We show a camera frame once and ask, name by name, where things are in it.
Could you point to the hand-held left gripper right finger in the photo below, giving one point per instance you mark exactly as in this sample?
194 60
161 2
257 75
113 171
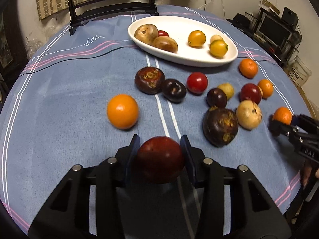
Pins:
190 169

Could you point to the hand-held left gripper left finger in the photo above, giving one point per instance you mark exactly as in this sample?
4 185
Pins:
132 154

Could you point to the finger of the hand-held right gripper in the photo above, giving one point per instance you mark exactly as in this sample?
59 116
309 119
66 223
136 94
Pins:
306 124
279 128

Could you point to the large dark red apple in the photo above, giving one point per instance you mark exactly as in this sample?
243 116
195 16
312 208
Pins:
159 159

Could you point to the small tan pomegranate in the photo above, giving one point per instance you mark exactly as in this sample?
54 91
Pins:
249 114

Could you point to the small orange mandarin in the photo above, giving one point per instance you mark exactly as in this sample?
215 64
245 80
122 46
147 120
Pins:
266 88

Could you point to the yellow-orange citrus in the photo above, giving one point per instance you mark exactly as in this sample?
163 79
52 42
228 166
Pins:
196 38
122 111

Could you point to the small red plum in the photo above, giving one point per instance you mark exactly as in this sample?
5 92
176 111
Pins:
250 93

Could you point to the large dark mangosteen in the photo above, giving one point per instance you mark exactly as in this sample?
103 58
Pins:
220 127

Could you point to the medium dark mangosteen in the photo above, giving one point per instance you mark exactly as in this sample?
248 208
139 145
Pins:
149 81

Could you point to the small dark mangosteen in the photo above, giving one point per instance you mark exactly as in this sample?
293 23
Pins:
174 90

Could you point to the yellow-green citrus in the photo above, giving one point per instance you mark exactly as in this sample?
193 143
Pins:
218 49

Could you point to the pale speckled plum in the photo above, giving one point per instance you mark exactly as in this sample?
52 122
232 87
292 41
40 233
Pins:
216 38

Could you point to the white oval plate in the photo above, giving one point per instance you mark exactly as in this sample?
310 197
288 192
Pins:
184 52

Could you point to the smooth tan passionfruit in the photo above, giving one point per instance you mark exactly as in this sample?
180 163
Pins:
165 44

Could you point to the large tan pomegranate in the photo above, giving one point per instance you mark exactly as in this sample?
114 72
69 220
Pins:
144 33

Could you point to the red tomato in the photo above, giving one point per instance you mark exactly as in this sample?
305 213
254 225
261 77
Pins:
163 33
197 83

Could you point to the person's right hand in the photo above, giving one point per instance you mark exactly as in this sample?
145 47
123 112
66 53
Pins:
307 173

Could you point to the cardboard boxes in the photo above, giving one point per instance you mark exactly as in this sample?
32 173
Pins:
311 102

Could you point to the white bucket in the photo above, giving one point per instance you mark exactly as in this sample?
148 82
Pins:
300 71

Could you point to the dark purple plum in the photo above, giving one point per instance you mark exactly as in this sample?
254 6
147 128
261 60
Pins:
216 97

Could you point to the blue striped tablecloth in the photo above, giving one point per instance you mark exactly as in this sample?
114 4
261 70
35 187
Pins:
74 104

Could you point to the computer monitor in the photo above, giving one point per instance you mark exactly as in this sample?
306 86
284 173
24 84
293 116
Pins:
273 29

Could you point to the black speaker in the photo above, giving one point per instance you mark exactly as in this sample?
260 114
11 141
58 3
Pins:
290 15

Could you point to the black hat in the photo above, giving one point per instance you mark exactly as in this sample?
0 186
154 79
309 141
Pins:
240 20

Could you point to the cardboard piece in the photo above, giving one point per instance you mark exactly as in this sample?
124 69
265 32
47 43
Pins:
269 5

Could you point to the clear plastic bags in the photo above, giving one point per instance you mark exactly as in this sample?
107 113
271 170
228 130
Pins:
35 48

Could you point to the dark framed painting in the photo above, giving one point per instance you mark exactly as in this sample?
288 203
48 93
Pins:
5 42

